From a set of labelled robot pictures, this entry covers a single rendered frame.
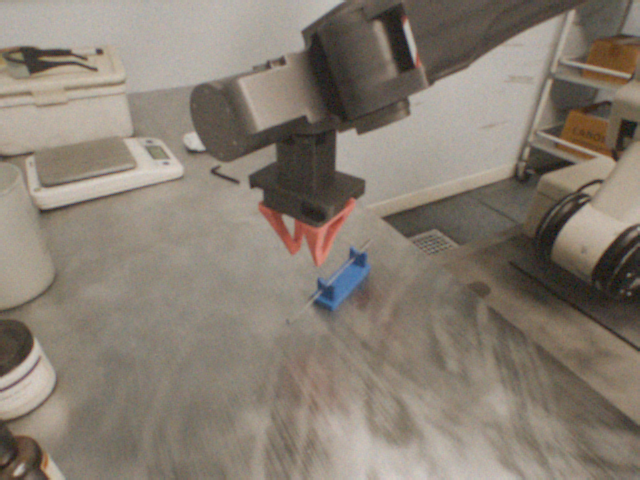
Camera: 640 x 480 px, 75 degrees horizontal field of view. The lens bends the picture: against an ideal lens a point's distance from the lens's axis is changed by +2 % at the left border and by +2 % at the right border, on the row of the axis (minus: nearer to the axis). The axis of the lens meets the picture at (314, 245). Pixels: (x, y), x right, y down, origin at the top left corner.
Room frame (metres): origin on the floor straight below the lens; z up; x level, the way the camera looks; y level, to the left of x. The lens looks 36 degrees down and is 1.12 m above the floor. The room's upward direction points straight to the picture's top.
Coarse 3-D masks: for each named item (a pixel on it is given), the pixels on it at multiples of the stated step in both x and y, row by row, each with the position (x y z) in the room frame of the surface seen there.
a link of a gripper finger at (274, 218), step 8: (264, 208) 0.35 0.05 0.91; (264, 216) 0.36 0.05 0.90; (272, 216) 0.35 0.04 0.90; (280, 216) 0.36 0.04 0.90; (272, 224) 0.36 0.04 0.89; (280, 224) 0.36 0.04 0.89; (296, 224) 0.39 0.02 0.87; (280, 232) 0.36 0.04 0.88; (288, 232) 0.37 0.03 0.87; (296, 232) 0.38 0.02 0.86; (288, 240) 0.37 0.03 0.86; (296, 240) 0.38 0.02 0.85; (288, 248) 0.37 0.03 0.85; (296, 248) 0.38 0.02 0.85
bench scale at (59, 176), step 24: (72, 144) 0.79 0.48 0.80; (96, 144) 0.79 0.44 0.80; (120, 144) 0.79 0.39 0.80; (144, 144) 0.84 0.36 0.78; (48, 168) 0.68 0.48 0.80; (72, 168) 0.68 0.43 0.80; (96, 168) 0.68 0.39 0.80; (120, 168) 0.69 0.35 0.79; (144, 168) 0.71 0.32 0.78; (168, 168) 0.73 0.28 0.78; (48, 192) 0.62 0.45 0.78; (72, 192) 0.63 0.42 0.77; (96, 192) 0.65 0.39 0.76
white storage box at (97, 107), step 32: (0, 64) 1.02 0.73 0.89; (96, 64) 1.03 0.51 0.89; (0, 96) 0.84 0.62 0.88; (32, 96) 0.86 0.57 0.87; (96, 96) 0.91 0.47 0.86; (0, 128) 0.83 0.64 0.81; (32, 128) 0.85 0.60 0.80; (64, 128) 0.88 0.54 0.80; (96, 128) 0.91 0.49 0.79; (128, 128) 0.94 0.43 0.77
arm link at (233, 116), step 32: (352, 0) 0.32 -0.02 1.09; (288, 64) 0.31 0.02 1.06; (320, 64) 0.33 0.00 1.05; (192, 96) 0.31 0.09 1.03; (224, 96) 0.28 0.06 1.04; (256, 96) 0.28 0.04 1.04; (288, 96) 0.30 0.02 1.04; (320, 96) 0.32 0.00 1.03; (224, 128) 0.28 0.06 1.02; (256, 128) 0.27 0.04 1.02; (288, 128) 0.31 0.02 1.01; (352, 128) 0.31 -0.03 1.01; (224, 160) 0.29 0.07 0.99
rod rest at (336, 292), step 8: (352, 248) 0.46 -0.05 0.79; (360, 256) 0.45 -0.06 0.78; (352, 264) 0.45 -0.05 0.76; (360, 264) 0.45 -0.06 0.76; (344, 272) 0.43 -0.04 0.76; (352, 272) 0.43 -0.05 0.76; (360, 272) 0.43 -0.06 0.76; (368, 272) 0.45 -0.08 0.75; (320, 280) 0.39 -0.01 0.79; (336, 280) 0.42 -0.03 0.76; (344, 280) 0.42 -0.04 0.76; (352, 280) 0.42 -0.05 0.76; (360, 280) 0.43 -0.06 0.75; (328, 288) 0.38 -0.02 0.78; (336, 288) 0.40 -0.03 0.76; (344, 288) 0.40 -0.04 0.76; (352, 288) 0.41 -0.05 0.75; (320, 296) 0.39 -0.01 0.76; (328, 296) 0.38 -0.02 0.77; (336, 296) 0.38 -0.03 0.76; (344, 296) 0.39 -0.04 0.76; (320, 304) 0.38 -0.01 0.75; (328, 304) 0.37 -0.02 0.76; (336, 304) 0.37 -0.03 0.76
